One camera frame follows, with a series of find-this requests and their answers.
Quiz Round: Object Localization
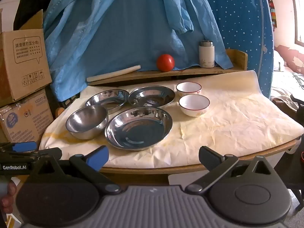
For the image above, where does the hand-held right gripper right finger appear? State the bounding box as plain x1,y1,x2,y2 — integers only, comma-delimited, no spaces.
185,146,279,194

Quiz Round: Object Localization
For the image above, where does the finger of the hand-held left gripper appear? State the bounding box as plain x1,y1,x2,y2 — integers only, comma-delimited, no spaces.
0,142,38,152
0,147,63,161

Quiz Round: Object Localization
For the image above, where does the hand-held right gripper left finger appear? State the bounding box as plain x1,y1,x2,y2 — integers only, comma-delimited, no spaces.
28,145,122,194

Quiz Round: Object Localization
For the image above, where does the deep steel bowl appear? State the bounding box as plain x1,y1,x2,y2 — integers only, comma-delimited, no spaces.
66,105,109,140

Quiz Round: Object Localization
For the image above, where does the large steel plate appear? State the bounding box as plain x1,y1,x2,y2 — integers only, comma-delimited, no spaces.
105,107,173,150

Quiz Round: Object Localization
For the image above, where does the white bowl red rim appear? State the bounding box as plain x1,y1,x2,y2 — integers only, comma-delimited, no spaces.
179,94,210,117
176,82,202,98

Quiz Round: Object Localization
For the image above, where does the person's left hand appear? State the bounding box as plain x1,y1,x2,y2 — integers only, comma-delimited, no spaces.
0,179,18,211

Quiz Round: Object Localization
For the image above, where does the wrapped cardboard box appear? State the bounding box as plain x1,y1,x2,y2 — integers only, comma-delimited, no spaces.
0,89,55,148

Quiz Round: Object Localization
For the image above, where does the crumpled white paper sheet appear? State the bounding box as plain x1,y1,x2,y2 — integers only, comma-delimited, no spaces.
39,70,304,169

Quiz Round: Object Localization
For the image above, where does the open cardboard box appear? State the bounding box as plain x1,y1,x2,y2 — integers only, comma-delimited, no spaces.
0,8,53,101

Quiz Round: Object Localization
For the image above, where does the black chair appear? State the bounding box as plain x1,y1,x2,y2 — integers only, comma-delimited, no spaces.
275,133,304,195

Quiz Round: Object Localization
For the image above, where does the white rolling pin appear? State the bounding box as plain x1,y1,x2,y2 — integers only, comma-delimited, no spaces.
86,65,141,82

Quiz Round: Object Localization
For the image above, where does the wooden shelf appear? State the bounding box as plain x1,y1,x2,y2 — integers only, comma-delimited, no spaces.
88,49,248,86

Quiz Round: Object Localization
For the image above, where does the white thermos flask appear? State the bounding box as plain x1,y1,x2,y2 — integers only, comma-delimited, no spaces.
199,40,215,68

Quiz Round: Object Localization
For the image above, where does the red tomato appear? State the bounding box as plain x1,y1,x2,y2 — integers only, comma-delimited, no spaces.
156,54,175,72

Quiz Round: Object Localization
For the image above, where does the patterned bedding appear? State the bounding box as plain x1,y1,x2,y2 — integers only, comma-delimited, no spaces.
271,44,304,100

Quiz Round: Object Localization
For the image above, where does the light blue cloth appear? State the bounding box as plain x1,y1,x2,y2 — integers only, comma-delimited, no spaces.
44,0,234,101

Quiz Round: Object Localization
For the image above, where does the blue dotted fabric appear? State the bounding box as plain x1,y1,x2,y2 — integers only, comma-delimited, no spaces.
197,0,275,98

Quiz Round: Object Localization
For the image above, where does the black garment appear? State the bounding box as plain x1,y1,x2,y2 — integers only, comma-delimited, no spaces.
13,0,60,29

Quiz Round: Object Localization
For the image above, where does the colourful striped cloth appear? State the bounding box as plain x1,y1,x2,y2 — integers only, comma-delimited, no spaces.
267,0,278,31

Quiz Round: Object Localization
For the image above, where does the black plastic frame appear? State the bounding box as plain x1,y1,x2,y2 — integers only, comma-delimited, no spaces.
60,94,81,108

